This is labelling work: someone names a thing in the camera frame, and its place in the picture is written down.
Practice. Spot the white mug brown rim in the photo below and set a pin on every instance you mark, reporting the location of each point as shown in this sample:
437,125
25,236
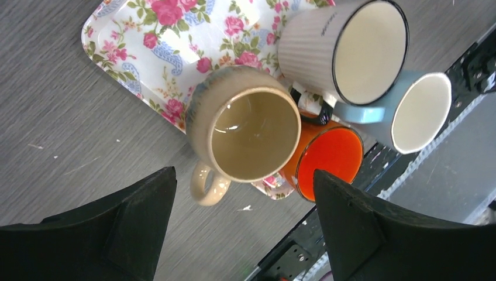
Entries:
350,53

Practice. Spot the floral serving tray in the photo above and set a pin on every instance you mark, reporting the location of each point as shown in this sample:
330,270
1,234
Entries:
161,50

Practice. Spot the white light blue mug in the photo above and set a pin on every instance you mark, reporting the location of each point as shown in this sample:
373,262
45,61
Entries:
408,116

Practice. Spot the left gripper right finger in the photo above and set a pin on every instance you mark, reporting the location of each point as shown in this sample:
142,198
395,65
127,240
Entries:
368,238

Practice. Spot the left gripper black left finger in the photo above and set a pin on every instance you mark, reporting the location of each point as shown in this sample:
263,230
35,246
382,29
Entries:
117,237

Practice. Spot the beige mug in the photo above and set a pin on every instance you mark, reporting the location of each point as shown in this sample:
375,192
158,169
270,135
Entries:
243,125

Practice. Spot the orange mug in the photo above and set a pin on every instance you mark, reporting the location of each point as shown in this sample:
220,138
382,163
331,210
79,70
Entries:
334,148

